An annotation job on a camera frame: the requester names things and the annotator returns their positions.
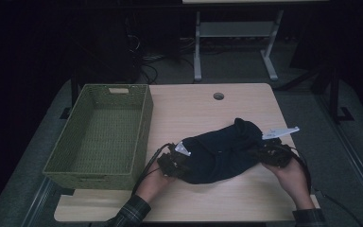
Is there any person's left hand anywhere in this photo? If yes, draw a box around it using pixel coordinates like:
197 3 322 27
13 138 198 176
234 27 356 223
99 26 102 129
136 170 178 203

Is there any metal floor rail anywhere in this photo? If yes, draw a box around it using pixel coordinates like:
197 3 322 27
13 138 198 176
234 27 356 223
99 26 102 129
20 176 56 227
315 93 363 211

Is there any black stand with foot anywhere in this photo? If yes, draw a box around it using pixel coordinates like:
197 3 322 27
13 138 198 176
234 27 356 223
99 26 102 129
59 74 80 120
326 62 355 125

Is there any person's right hand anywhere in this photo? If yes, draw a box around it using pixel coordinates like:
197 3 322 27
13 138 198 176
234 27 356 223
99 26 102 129
262 158 316 212

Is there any white metal stand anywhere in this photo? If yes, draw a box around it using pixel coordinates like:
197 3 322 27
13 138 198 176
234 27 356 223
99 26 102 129
193 9 285 82

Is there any bundle of black floor cables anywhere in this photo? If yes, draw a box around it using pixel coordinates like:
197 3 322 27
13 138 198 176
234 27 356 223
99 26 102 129
125 33 197 85

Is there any black cable on floor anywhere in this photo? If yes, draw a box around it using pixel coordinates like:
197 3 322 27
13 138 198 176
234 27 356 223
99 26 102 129
313 187 358 227

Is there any green woven basket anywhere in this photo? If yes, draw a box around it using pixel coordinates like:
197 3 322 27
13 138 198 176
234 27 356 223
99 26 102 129
42 83 154 191

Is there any dark navy cloth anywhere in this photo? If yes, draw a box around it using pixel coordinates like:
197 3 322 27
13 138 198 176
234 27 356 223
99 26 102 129
179 117 265 185

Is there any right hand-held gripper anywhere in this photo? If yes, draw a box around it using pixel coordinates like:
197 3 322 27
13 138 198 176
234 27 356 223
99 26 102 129
257 126 301 168

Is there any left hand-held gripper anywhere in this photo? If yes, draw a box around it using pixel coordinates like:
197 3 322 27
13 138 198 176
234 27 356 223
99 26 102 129
156 141 193 179

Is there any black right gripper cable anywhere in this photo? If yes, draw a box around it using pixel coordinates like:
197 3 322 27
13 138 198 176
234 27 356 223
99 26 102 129
287 145 314 194

